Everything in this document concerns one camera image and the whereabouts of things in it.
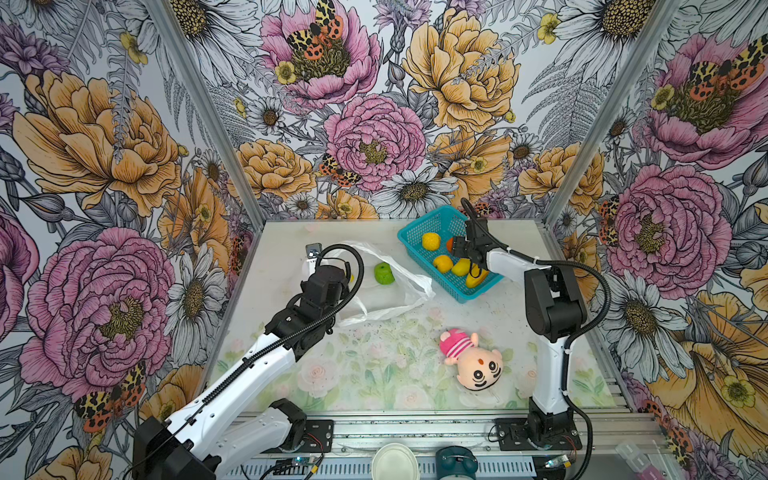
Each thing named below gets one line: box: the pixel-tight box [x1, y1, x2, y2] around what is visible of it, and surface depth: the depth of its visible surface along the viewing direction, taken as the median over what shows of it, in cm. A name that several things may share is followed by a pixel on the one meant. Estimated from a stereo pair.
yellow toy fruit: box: [434, 255, 453, 274], surface depth 105 cm
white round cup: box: [372, 443, 419, 480], surface depth 71 cm
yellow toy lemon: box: [422, 232, 441, 251], surface depth 113 cm
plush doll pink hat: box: [439, 328, 504, 391], surface depth 82 cm
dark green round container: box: [435, 445, 478, 480], surface depth 66 cm
